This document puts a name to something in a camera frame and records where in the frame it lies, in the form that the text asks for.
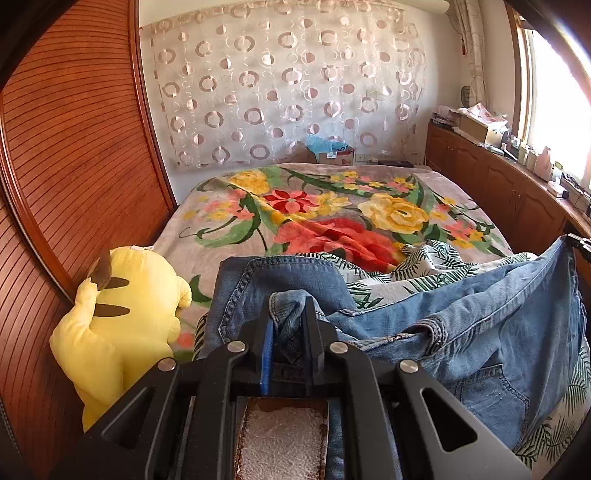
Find small cardboard box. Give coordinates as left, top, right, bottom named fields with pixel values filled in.
left=316, top=146, right=356, bottom=166

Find pink bottle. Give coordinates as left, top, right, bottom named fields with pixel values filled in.
left=536, top=147, right=554, bottom=180

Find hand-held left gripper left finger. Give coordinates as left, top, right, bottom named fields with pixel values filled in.
left=48, top=302, right=278, bottom=480

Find large cardboard box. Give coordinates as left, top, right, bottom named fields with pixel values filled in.
left=458, top=112, right=503, bottom=143

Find palm leaf print bedsheet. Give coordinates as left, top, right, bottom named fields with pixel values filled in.
left=191, top=240, right=591, bottom=469

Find sheer circle pattern curtain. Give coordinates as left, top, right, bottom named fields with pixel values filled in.
left=141, top=4, right=428, bottom=169

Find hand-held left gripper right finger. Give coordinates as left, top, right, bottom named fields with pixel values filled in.
left=302, top=295, right=533, bottom=480

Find floral blanket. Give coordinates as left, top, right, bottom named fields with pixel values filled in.
left=151, top=162, right=514, bottom=365

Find window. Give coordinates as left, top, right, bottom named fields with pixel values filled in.
left=524, top=25, right=591, bottom=188

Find yellow plush toy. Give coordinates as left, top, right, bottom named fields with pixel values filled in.
left=50, top=246, right=193, bottom=433

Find wooden window cabinet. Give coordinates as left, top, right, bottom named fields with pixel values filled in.
left=425, top=121, right=591, bottom=289

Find floral window curtain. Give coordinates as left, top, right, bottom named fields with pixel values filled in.
left=455, top=0, right=488, bottom=104

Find blue denim pants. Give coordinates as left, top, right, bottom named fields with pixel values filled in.
left=196, top=236, right=589, bottom=480

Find white power strip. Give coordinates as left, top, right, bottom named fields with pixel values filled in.
left=560, top=174, right=591, bottom=206

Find blue plastic bag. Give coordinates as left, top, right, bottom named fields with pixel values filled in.
left=307, top=135, right=346, bottom=156

